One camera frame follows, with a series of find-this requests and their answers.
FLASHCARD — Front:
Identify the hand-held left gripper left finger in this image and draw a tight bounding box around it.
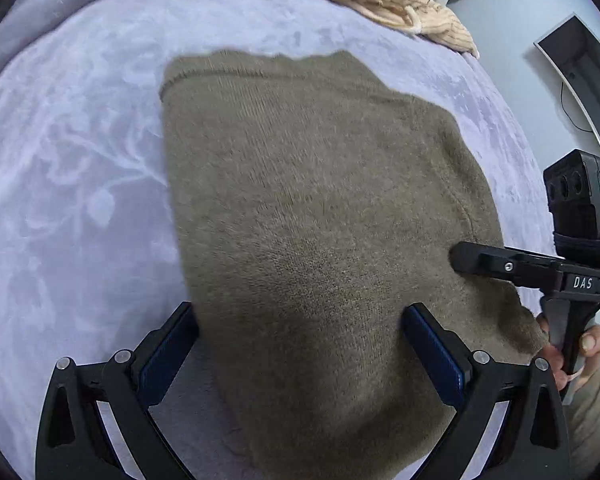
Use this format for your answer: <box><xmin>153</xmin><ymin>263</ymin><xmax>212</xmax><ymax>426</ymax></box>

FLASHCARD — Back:
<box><xmin>35</xmin><ymin>301</ymin><xmax>201</xmax><ymax>480</ymax></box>

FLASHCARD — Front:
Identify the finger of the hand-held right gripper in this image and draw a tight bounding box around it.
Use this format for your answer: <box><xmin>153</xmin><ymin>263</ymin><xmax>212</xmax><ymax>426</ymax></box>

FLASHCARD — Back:
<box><xmin>449</xmin><ymin>241</ymin><xmax>565</xmax><ymax>292</ymax></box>

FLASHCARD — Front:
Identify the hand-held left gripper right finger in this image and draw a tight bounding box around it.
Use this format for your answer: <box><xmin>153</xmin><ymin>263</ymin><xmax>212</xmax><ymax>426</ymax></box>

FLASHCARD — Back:
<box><xmin>401</xmin><ymin>302</ymin><xmax>571</xmax><ymax>480</ymax></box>

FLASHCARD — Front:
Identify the olive knit sweater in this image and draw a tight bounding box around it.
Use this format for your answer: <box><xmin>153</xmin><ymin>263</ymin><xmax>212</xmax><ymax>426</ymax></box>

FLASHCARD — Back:
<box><xmin>159</xmin><ymin>49</ymin><xmax>548</xmax><ymax>480</ymax></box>

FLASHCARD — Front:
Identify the person's right forearm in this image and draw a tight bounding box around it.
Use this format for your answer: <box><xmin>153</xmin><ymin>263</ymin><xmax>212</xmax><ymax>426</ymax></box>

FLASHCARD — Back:
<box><xmin>562</xmin><ymin>362</ymin><xmax>600</xmax><ymax>480</ymax></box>

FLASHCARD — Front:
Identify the person's right hand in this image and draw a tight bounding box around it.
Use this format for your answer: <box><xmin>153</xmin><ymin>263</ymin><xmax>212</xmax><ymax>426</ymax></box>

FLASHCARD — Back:
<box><xmin>536</xmin><ymin>312</ymin><xmax>600</xmax><ymax>392</ymax></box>

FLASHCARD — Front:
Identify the white framed monitor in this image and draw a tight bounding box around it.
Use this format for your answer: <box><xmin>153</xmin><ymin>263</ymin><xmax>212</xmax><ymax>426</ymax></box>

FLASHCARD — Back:
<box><xmin>533</xmin><ymin>12</ymin><xmax>600</xmax><ymax>170</ymax></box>

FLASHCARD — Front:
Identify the lavender plush blanket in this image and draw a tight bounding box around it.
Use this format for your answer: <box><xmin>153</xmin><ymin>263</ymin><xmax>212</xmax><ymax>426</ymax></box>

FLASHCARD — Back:
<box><xmin>0</xmin><ymin>0</ymin><xmax>556</xmax><ymax>480</ymax></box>

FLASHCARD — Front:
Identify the grey plush cloth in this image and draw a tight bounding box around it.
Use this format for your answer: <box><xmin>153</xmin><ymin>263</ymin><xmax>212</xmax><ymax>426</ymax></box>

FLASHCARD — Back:
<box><xmin>0</xmin><ymin>0</ymin><xmax>148</xmax><ymax>91</ymax></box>

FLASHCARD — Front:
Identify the thin black cable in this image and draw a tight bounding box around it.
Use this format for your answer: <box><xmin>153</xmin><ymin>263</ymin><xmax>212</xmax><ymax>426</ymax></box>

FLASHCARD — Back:
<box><xmin>559</xmin><ymin>80</ymin><xmax>595</xmax><ymax>133</ymax></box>

